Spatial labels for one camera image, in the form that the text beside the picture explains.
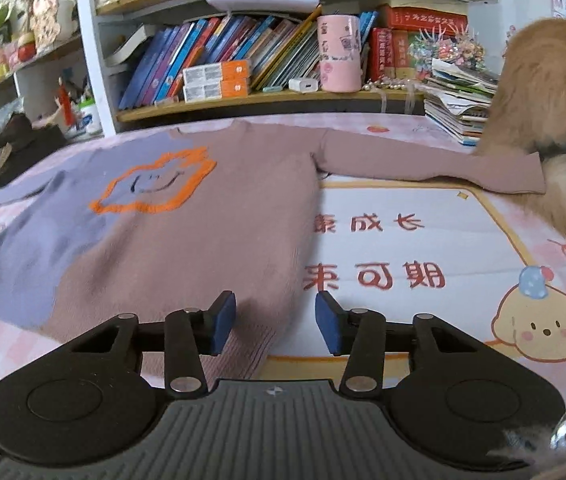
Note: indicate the pink printed tumbler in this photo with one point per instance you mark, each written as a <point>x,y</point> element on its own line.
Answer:
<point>339,55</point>

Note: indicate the pink printed desk mat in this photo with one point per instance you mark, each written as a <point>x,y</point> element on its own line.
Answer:
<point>413,240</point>

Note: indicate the fluffy orange dog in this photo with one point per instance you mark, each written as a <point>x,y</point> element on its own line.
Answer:
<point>548,95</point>

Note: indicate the pink and purple sweater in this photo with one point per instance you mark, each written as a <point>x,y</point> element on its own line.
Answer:
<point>243,220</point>

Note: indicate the dried flower bouquet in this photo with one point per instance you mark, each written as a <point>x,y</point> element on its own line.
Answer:
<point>38,5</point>

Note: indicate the row of colourful books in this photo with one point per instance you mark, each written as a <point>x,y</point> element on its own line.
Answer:
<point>173,60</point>

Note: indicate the dark cloth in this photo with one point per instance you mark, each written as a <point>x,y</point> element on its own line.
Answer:
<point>13,150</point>

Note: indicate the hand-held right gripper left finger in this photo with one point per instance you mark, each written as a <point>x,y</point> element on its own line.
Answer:
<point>224,324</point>

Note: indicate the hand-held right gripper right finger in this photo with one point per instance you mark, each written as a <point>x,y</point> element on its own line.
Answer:
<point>327,324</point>

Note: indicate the white charger plug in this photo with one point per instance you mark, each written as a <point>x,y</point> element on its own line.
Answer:
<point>304,84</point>

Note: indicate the white wooden bookshelf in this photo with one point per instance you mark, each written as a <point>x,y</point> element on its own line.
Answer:
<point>283,105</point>

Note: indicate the stack of red books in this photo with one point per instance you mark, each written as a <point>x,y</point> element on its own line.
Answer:
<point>415,35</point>

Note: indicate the white oblong case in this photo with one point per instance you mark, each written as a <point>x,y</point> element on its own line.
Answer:
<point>263,2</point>

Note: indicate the colourful paper flower decoration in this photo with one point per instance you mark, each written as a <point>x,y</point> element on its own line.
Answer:
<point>445,50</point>

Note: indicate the orange and white box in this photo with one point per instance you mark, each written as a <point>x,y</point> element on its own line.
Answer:
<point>215,91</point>
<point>215,72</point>

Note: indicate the white pen cup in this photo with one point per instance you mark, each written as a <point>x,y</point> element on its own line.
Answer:
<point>87,115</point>

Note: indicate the stack of magazines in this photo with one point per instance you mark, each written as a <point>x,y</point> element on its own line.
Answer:
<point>458,105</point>

